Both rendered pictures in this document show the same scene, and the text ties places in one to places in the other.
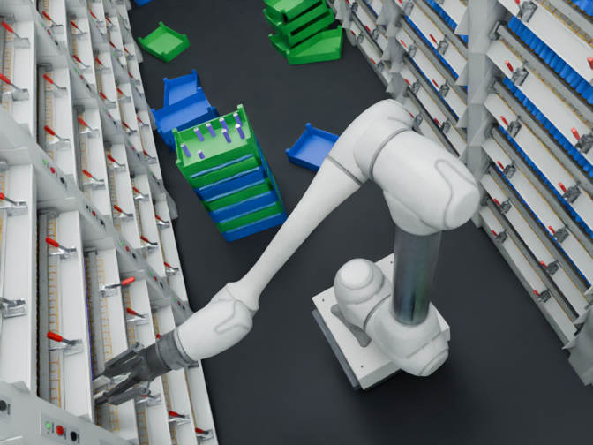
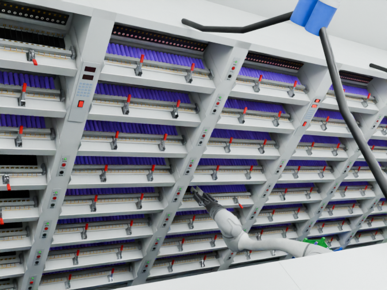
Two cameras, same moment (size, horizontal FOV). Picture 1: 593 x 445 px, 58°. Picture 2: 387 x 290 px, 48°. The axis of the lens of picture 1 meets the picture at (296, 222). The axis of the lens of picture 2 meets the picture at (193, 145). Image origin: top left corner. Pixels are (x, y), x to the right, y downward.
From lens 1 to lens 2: 1.41 m
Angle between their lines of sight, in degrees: 44
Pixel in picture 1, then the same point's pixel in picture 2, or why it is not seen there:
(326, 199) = (291, 245)
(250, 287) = (247, 240)
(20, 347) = (215, 151)
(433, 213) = not seen: hidden behind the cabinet
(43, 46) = (340, 166)
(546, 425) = not seen: outside the picture
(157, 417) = (183, 227)
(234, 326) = (231, 225)
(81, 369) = (207, 179)
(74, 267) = (243, 178)
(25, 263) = (242, 153)
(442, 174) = not seen: hidden behind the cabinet
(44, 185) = (273, 163)
